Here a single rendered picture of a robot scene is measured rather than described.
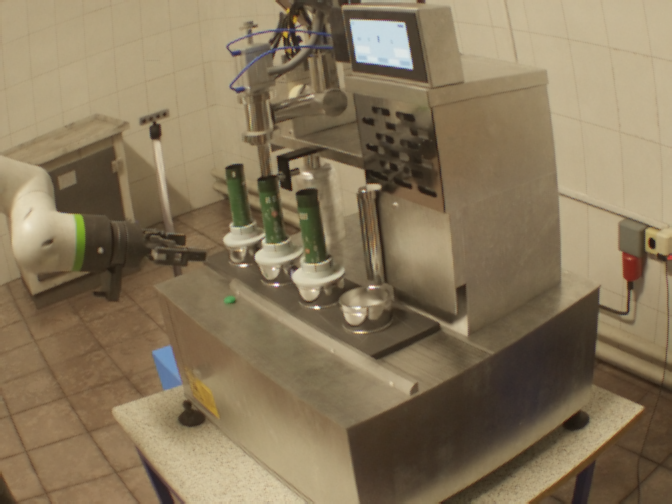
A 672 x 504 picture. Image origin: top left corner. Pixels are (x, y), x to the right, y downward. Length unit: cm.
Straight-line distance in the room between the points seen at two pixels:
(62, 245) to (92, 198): 292
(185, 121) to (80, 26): 111
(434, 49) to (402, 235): 28
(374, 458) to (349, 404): 8
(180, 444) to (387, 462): 54
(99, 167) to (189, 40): 122
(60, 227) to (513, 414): 74
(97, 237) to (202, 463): 43
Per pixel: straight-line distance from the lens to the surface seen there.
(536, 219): 117
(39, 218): 124
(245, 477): 136
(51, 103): 472
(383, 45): 105
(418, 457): 107
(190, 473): 139
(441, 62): 101
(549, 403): 125
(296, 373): 110
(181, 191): 512
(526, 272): 118
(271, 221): 130
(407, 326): 115
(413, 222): 111
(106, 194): 419
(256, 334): 121
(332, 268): 123
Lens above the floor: 156
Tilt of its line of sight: 21 degrees down
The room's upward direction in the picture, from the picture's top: 8 degrees counter-clockwise
